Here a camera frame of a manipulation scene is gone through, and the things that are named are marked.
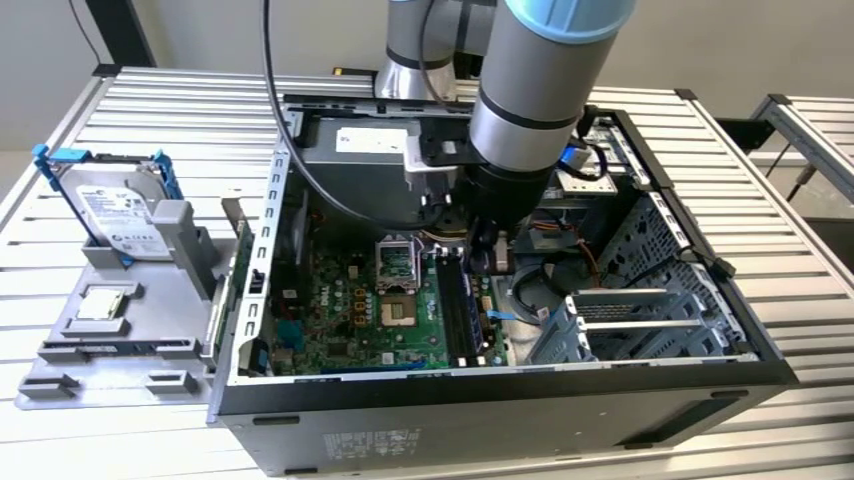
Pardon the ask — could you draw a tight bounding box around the grey parts rack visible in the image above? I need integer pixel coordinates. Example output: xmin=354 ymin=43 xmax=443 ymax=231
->
xmin=11 ymin=199 xmax=232 ymax=416

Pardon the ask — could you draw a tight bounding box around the black flat bracket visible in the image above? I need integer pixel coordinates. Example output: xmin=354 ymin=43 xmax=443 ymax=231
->
xmin=714 ymin=117 xmax=777 ymax=151

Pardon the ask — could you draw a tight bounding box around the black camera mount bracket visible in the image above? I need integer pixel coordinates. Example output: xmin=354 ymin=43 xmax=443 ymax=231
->
xmin=419 ymin=132 xmax=486 ymax=169

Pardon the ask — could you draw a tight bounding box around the green motherboard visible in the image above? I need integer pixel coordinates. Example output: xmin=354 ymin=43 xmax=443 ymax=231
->
xmin=259 ymin=247 xmax=513 ymax=376

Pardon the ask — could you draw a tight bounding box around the black looped cable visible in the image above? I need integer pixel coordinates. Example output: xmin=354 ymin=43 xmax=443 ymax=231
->
xmin=510 ymin=249 xmax=582 ymax=326

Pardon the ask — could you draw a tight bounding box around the yellow black wire bundle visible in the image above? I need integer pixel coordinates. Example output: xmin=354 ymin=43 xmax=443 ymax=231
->
xmin=423 ymin=222 xmax=473 ymax=246

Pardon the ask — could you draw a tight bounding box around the perforated metal disk cage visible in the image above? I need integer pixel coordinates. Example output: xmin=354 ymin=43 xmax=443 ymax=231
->
xmin=526 ymin=192 xmax=762 ymax=364

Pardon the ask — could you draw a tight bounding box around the black RAM slot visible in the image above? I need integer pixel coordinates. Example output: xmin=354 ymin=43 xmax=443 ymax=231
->
xmin=434 ymin=248 xmax=467 ymax=369
xmin=450 ymin=248 xmax=483 ymax=369
xmin=442 ymin=248 xmax=475 ymax=369

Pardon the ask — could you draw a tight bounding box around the black upright post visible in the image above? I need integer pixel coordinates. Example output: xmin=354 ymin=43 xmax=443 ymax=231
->
xmin=86 ymin=0 xmax=159 ymax=69

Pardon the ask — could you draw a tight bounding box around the grey metal drive bay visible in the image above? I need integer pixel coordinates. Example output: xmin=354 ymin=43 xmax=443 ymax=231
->
xmin=519 ymin=114 xmax=653 ymax=251

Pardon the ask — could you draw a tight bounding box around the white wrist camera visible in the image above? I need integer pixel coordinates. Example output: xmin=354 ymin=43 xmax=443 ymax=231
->
xmin=402 ymin=134 xmax=462 ymax=177

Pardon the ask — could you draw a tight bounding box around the silver hard disk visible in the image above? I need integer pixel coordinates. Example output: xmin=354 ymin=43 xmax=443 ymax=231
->
xmin=56 ymin=167 xmax=179 ymax=264

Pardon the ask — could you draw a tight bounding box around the CPU socket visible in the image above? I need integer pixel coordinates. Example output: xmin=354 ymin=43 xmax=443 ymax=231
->
xmin=378 ymin=294 xmax=422 ymax=329

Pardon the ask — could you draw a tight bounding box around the small blue wrist camera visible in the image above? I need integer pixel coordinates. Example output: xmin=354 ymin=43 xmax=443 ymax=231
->
xmin=558 ymin=143 xmax=595 ymax=174

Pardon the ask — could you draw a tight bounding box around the silver CPU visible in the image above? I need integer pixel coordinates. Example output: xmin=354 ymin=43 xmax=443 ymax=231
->
xmin=76 ymin=291 xmax=128 ymax=321

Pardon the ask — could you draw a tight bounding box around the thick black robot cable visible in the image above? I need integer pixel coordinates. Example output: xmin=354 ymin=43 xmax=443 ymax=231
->
xmin=262 ymin=0 xmax=435 ymax=229

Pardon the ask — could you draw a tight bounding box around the metal socket cover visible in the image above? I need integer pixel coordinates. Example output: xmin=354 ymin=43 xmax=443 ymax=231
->
xmin=375 ymin=233 xmax=422 ymax=295

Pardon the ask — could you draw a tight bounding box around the thin locking lever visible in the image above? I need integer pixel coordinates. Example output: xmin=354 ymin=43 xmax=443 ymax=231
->
xmin=411 ymin=235 xmax=430 ymax=296

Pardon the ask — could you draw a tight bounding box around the orange wire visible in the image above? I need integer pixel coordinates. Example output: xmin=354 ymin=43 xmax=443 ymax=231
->
xmin=577 ymin=238 xmax=606 ymax=292

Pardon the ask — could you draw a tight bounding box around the blue disk carrier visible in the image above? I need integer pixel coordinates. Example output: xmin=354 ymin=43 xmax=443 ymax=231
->
xmin=31 ymin=144 xmax=186 ymax=271

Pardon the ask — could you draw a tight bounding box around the grey power supply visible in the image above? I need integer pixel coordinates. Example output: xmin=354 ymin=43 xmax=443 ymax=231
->
xmin=293 ymin=117 xmax=429 ymax=241

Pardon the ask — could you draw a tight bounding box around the blue expansion slot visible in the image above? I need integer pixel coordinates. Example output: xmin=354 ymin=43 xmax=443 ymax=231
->
xmin=319 ymin=360 xmax=429 ymax=375

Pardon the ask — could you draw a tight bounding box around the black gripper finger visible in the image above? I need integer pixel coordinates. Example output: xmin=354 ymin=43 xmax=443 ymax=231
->
xmin=491 ymin=227 xmax=515 ymax=275
xmin=466 ymin=222 xmax=495 ymax=275

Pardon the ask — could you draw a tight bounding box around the green graphics card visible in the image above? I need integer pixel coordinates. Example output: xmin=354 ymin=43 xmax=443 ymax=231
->
xmin=203 ymin=188 xmax=259 ymax=371

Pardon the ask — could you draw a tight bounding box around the black PC case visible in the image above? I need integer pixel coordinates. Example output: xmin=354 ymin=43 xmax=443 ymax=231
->
xmin=204 ymin=92 xmax=801 ymax=477

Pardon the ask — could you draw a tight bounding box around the slatted metal side table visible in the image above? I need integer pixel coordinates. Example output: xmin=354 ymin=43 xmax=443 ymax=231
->
xmin=750 ymin=93 xmax=854 ymax=201

